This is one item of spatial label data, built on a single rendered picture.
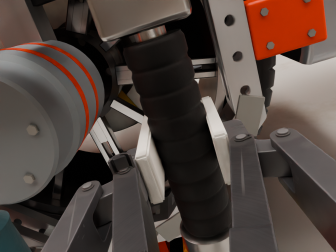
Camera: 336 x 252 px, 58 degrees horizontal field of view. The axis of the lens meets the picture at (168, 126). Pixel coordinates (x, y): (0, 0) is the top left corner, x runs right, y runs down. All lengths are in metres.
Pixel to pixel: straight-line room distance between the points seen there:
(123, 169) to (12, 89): 0.15
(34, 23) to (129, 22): 0.27
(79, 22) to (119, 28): 0.34
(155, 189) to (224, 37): 0.26
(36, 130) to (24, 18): 0.19
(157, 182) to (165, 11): 0.09
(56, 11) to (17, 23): 0.26
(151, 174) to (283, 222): 1.22
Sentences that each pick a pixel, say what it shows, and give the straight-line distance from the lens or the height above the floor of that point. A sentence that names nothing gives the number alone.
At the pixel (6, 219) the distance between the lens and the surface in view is 0.44.
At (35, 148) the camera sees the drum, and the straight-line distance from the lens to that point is 0.28.
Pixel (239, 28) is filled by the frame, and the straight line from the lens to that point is 0.39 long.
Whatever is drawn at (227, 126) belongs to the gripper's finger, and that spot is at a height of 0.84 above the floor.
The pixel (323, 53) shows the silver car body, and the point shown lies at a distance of 0.60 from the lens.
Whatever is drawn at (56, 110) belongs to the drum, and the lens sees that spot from 0.29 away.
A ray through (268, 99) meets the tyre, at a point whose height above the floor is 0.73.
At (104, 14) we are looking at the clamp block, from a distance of 0.16.
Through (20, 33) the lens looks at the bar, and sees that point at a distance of 0.43.
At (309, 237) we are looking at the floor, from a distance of 1.30.
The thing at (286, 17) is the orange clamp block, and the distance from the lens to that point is 0.41.
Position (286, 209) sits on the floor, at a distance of 1.42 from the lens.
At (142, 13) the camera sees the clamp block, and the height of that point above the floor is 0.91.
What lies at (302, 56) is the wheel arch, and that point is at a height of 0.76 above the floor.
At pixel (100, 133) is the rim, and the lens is 0.54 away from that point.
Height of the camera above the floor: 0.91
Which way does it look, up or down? 20 degrees down
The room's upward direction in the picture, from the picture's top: 18 degrees counter-clockwise
